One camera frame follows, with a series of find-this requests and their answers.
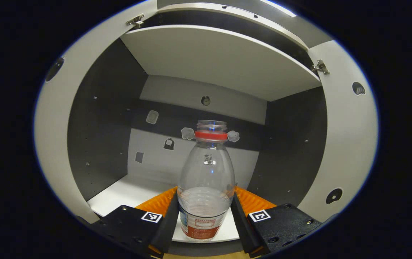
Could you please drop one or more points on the white cabinet shelf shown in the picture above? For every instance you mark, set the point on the white cabinet shelf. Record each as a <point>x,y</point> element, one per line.
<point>126,194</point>
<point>220,61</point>

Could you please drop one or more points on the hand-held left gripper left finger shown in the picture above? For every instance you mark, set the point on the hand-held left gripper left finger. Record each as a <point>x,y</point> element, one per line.
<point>166,223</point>

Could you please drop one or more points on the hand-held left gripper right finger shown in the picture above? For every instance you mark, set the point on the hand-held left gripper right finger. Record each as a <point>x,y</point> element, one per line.
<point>243,226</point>

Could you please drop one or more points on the white cabinet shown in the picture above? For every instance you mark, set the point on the white cabinet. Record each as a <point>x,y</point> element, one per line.
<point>101,126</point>

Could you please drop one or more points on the clear plastic bottle red label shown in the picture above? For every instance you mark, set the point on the clear plastic bottle red label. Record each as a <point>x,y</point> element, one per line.
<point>206,172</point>

